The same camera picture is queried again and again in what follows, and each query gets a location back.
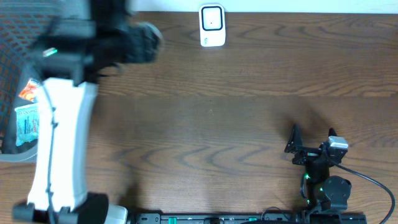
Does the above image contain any light green wipes packet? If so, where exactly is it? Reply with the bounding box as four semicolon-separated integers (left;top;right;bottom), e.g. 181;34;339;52
14;103;39;146

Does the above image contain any grey plastic mesh basket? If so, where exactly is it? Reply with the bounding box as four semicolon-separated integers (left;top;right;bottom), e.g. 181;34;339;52
1;0;90;163

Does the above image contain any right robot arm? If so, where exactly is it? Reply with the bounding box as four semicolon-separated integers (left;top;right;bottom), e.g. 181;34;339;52
284;124;352;223

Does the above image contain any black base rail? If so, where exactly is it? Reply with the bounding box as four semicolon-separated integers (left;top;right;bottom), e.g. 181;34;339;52
127;212;367;224

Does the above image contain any orange snack packet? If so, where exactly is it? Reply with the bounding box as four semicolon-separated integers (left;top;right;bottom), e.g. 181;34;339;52
18;78;40;102

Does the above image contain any white barcode scanner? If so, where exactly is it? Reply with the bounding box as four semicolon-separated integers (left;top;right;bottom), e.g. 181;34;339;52
198;4;226;47

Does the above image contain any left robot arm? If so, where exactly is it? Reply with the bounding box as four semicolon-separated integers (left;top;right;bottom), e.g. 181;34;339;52
12;0;162;223

